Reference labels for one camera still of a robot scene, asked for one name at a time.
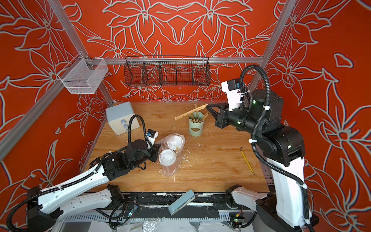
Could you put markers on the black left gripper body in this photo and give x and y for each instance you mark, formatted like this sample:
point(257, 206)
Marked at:
point(149, 154)

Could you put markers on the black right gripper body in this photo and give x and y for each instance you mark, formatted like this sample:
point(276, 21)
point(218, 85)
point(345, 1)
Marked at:
point(242, 119)

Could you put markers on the single wooden stir stick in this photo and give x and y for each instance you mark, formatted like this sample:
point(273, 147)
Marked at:
point(191, 112)

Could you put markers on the red milk tea cup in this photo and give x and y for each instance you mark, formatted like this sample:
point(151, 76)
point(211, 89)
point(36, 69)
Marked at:
point(167, 157)
point(175, 142)

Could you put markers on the clear plastic carrier bag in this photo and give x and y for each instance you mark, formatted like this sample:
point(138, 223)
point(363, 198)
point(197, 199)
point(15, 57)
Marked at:
point(171, 170)

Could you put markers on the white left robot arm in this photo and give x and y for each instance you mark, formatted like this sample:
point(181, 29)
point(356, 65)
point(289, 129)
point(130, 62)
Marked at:
point(44, 207)

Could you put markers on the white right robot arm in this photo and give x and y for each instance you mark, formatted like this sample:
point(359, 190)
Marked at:
point(254, 108)

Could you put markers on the mint green tin canister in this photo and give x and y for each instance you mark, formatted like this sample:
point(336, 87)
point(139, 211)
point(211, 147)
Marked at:
point(195, 129)

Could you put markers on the wooden stir sticks bundle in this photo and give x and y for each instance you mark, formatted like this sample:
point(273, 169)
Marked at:
point(196, 117)

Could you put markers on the white mini drawer box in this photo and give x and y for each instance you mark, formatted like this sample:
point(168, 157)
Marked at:
point(118, 117)

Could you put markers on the yellow pencil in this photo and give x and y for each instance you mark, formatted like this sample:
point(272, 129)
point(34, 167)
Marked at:
point(246, 160)

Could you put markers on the light blue foot pedal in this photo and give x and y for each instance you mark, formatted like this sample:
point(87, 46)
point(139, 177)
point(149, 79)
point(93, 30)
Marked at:
point(180, 203)

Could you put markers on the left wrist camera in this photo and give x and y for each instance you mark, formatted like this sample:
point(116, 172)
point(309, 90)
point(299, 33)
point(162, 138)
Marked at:
point(151, 136)

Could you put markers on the black wire wall basket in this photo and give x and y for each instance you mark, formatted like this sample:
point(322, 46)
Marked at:
point(170, 71)

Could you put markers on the white wire mesh basket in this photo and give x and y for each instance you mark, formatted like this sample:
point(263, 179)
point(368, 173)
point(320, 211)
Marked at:
point(83, 76)

